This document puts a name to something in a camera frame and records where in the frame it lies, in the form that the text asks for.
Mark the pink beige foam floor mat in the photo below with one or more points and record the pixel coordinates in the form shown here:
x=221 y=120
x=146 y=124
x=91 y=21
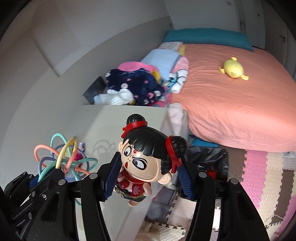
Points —
x=268 y=179

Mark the colourful ring rattle ball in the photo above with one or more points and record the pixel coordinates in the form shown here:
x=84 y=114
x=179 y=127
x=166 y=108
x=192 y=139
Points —
x=67 y=155

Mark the navy patterned blanket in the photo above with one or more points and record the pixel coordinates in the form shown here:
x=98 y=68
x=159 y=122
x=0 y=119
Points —
x=140 y=83

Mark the black haired doll figure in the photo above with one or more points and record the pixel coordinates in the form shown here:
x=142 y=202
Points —
x=147 y=156

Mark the teal pillow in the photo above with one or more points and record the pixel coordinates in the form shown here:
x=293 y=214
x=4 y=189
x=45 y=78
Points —
x=213 y=36

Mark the black trash bag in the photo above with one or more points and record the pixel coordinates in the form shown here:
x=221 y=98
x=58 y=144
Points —
x=213 y=161

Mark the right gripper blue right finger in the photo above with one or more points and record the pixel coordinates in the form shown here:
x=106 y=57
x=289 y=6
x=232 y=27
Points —
x=186 y=179

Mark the light blue folded blanket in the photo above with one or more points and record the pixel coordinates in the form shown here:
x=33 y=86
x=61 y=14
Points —
x=163 y=59

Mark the black box by wall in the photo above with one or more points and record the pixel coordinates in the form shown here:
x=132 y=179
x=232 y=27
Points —
x=97 y=87

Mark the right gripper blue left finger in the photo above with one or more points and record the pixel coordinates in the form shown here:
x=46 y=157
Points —
x=109 y=175

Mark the yellow duck plush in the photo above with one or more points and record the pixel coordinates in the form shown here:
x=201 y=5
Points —
x=233 y=69

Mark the pink white cloth bundle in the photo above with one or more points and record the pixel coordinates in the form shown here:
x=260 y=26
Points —
x=178 y=75

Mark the pink bed mattress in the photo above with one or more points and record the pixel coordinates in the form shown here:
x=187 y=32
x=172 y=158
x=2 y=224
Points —
x=254 y=114

